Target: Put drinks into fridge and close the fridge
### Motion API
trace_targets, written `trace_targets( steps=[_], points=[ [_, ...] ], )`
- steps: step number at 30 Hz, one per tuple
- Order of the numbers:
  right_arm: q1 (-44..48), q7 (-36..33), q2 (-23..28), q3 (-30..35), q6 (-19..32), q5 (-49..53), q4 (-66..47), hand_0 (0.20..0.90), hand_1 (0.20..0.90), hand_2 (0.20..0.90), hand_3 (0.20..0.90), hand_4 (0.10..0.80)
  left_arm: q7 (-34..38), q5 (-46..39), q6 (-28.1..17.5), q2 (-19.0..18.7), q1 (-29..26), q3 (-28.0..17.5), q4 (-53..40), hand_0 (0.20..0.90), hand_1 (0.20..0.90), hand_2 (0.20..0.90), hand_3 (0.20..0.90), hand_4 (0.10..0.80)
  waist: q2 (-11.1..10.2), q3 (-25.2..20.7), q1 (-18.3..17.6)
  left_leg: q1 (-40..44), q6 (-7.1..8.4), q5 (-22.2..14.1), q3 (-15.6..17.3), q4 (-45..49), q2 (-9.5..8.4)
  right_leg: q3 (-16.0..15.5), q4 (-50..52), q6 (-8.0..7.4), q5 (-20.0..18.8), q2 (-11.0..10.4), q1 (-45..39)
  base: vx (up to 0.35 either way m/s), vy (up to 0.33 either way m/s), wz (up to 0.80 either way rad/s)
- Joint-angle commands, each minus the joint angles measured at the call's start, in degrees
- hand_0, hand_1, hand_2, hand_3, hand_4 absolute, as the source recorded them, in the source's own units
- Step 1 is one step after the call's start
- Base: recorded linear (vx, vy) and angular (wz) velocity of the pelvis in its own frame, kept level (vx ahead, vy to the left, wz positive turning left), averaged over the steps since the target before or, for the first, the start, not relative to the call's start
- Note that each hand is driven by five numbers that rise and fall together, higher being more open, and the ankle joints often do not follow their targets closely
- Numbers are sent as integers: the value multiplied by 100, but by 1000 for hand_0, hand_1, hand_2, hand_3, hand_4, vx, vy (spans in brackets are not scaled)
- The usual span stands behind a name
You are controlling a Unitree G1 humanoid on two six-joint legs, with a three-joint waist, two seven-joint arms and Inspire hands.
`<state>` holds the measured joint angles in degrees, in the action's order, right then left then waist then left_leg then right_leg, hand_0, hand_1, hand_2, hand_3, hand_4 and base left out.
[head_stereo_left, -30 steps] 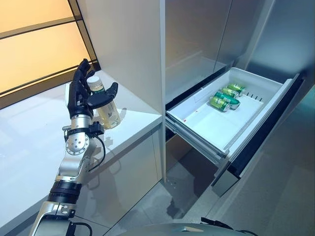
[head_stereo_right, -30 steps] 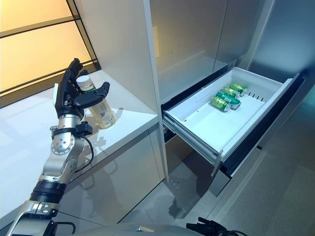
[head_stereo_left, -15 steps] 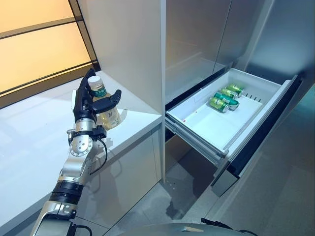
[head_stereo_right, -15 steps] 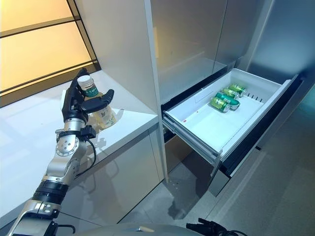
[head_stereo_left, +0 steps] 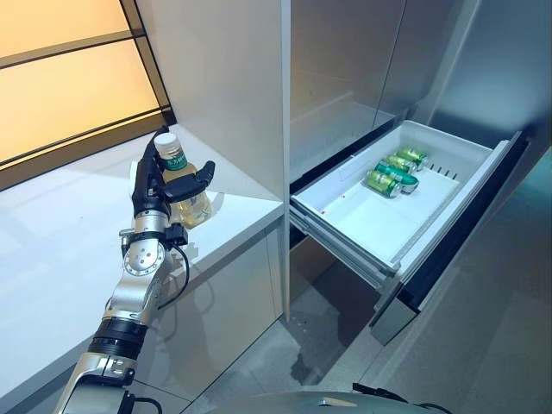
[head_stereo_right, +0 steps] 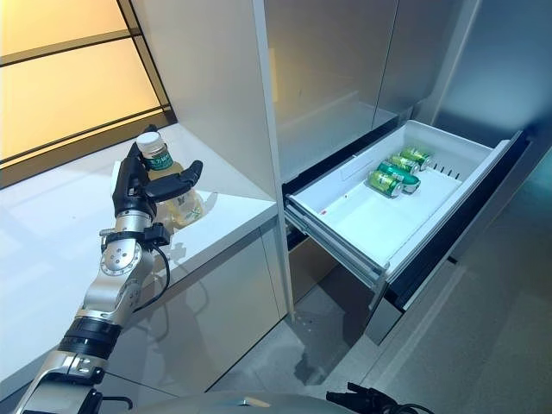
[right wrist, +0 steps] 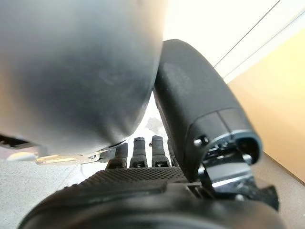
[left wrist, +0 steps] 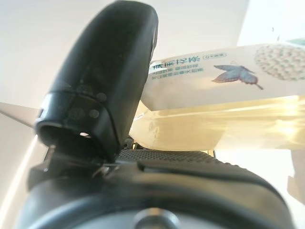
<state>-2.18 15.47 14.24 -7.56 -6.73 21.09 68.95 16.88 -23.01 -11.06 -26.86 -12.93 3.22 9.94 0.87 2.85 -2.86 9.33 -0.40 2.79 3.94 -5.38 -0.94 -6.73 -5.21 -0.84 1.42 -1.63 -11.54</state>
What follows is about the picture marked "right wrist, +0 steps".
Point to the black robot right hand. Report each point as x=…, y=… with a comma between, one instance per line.
x=190, y=95

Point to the white tall cabinet panel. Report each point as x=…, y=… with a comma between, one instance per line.
x=202, y=21

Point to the robot right leg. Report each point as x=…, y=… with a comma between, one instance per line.
x=71, y=71

